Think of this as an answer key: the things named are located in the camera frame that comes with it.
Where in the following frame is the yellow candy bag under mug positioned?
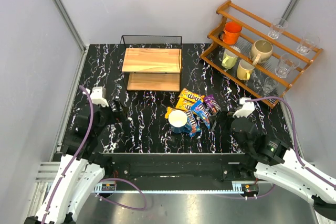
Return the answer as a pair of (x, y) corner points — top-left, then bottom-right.
(164, 106), (176, 119)

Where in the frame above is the light green mug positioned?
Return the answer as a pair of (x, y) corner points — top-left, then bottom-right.
(222, 49), (238, 69)

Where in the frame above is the clear glass tier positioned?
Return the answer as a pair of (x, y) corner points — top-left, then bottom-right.
(262, 77), (278, 96)
(275, 53), (300, 78)

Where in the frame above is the clear glass top left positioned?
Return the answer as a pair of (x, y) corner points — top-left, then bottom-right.
(268, 18), (288, 40)

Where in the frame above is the two-tier wood wire shelf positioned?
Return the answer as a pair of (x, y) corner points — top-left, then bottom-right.
(120, 35), (183, 92)

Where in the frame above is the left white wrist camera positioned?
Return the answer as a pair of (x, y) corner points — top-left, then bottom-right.
(90, 87), (109, 108)

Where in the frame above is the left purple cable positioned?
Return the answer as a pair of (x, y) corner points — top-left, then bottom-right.
(40, 85), (147, 224)

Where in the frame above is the pale yellow mug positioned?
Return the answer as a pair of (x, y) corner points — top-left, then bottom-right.
(237, 59), (255, 81)

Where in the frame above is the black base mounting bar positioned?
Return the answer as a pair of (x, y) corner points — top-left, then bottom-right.
(97, 153), (257, 181)

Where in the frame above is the yellow candy bag top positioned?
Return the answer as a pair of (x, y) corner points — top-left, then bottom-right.
(178, 88), (205, 103)

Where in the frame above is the clear glass middle tier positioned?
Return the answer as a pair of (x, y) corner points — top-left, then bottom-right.
(275, 53), (300, 78)

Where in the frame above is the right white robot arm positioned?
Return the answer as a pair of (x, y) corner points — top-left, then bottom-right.
(210, 111), (335, 220)

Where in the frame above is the orange mug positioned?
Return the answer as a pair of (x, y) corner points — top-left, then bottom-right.
(218, 21), (242, 45)

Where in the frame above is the yellow candy bag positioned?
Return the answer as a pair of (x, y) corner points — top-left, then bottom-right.
(164, 106), (176, 119)
(178, 88), (205, 103)
(175, 98), (195, 111)

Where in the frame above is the clear glass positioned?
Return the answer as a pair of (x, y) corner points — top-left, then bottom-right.
(268, 18), (288, 40)
(296, 33), (320, 56)

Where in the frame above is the wooden cup rack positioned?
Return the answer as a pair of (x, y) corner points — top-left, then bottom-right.
(201, 0), (323, 108)

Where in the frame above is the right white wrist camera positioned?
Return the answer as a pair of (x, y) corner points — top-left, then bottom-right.
(233, 97), (255, 118)

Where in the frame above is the clear glass bottom tier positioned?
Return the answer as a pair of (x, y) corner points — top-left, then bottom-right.
(262, 77), (278, 96)

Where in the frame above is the clear glass top right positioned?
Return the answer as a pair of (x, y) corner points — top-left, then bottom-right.
(296, 33), (320, 56)

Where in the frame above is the blue mug white inside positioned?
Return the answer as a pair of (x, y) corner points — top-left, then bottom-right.
(168, 110), (191, 134)

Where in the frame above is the beige round mug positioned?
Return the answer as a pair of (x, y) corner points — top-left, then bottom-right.
(249, 40), (273, 66)

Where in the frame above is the purple candy bag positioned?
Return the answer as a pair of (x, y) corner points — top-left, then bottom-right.
(204, 94), (221, 114)

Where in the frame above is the blue candy bag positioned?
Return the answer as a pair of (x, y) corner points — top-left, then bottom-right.
(191, 100), (211, 129)
(185, 110), (201, 137)

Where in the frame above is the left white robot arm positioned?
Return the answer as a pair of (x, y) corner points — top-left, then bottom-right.
(25, 100), (128, 223)

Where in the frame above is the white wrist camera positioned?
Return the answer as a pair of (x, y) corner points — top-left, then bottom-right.
(233, 97), (255, 118)
(90, 87), (109, 108)

